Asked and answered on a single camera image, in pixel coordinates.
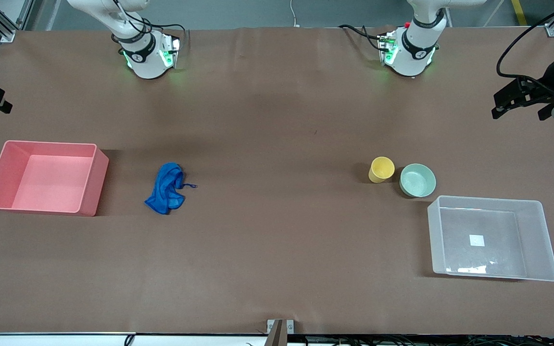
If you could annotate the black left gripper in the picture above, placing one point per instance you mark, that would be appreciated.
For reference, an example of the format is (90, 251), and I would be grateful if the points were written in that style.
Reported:
(542, 92)

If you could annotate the clear plastic box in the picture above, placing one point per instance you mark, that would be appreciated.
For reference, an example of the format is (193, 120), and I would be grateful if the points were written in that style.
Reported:
(491, 238)

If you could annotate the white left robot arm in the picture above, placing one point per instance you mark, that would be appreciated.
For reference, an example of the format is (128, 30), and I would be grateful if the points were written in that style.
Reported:
(414, 50)

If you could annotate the pink plastic box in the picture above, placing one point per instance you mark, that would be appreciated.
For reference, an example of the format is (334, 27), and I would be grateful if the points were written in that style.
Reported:
(46, 178)

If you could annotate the mint green bowl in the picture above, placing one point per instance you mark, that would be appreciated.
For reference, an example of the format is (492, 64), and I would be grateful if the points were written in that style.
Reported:
(417, 180)

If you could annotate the yellow plastic cup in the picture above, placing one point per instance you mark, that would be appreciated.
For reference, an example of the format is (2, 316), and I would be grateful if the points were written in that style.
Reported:
(381, 169)

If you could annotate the white square label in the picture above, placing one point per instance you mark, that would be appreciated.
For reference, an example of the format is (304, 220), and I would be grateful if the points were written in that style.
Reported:
(477, 240)

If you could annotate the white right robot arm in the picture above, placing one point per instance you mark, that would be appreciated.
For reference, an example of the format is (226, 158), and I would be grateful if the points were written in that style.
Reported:
(144, 53)

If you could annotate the brown table cover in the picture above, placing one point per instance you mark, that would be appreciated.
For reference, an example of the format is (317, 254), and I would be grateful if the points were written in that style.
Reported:
(277, 144)

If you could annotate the grey metal table bracket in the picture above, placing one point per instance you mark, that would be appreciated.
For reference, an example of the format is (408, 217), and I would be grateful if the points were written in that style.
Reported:
(279, 331)

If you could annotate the blue mesh cloth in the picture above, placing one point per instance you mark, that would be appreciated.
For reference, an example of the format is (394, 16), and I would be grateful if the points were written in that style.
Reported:
(166, 190)

